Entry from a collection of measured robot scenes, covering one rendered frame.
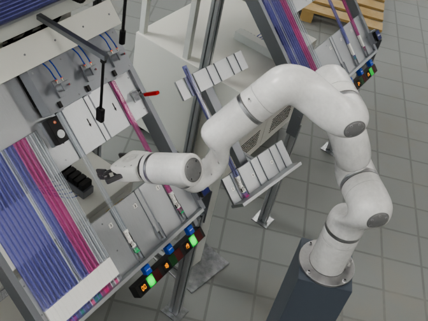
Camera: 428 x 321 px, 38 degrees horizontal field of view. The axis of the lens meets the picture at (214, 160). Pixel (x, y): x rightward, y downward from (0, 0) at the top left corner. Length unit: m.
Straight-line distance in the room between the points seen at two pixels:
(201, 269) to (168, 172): 1.34
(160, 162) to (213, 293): 1.31
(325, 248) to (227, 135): 0.65
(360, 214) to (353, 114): 0.40
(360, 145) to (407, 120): 2.48
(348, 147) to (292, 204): 1.63
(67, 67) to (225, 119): 0.55
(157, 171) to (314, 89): 0.44
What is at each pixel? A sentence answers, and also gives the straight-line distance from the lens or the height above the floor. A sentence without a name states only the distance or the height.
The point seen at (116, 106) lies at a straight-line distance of 1.95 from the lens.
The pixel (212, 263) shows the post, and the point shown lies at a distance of 2.87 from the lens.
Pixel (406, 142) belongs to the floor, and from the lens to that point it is 3.93.
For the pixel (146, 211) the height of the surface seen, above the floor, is 0.80.
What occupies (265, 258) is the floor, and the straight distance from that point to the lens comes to 2.96.
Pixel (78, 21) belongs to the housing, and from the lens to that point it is 1.85.
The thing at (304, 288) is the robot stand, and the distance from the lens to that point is 2.07.
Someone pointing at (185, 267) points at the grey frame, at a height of 0.35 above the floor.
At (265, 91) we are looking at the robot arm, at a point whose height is 1.44.
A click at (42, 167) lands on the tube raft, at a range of 1.77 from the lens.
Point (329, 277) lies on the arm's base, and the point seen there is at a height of 0.71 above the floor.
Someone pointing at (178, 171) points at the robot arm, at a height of 1.21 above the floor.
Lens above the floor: 2.28
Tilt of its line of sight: 43 degrees down
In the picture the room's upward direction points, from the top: 13 degrees clockwise
